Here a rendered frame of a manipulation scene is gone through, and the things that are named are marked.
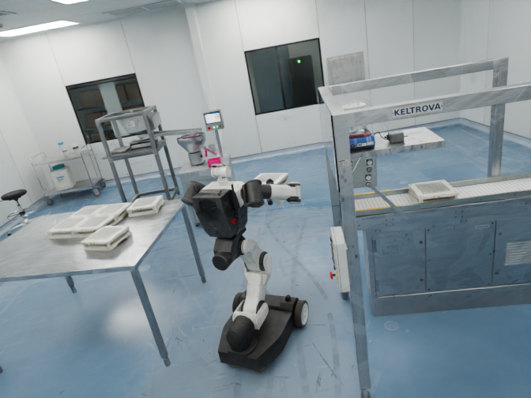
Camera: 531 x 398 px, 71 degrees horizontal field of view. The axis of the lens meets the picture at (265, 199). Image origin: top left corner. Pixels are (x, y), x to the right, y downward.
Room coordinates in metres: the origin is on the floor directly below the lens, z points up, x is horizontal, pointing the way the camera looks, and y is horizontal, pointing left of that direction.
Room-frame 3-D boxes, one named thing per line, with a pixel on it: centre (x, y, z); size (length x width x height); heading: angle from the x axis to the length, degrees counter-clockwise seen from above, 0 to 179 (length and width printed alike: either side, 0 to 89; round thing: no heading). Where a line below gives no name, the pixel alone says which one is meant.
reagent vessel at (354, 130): (2.28, -0.63, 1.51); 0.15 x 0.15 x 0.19
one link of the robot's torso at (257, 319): (2.17, 0.25, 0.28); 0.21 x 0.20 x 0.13; 153
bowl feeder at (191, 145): (4.75, 0.73, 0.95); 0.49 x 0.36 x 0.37; 89
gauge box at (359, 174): (2.19, -0.60, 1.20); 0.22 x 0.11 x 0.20; 82
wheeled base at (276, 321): (2.19, 0.23, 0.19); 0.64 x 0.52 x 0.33; 153
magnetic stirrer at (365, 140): (2.27, -0.63, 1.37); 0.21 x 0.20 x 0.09; 172
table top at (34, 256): (2.75, 1.53, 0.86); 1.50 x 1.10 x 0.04; 80
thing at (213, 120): (4.83, 0.47, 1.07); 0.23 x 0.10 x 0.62; 89
